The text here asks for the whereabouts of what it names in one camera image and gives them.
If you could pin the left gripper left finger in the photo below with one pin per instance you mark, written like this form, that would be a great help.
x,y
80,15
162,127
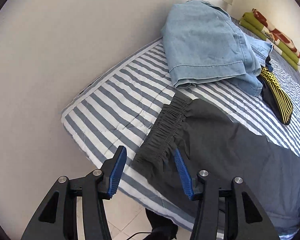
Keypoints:
x,y
56,216

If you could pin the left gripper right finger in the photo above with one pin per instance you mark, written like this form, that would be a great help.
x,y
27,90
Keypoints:
x,y
244,216

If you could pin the dark blue drawstring pants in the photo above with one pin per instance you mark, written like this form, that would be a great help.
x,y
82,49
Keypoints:
x,y
208,140

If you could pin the dark sock foot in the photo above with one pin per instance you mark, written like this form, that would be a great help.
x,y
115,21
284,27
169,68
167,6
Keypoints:
x,y
162,227

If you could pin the black yellow patterned garment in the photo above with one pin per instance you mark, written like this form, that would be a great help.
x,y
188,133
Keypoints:
x,y
273,95

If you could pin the blue white striped bed quilt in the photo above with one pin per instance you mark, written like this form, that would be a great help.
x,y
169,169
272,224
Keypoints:
x,y
121,106

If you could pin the red cream folded blanket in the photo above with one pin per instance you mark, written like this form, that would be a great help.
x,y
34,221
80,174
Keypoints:
x,y
279,34

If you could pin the light blue denim garment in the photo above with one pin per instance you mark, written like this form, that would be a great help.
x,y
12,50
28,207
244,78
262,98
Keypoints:
x,y
203,45

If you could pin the green folded blanket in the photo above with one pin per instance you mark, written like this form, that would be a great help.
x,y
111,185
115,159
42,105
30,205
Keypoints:
x,y
252,24

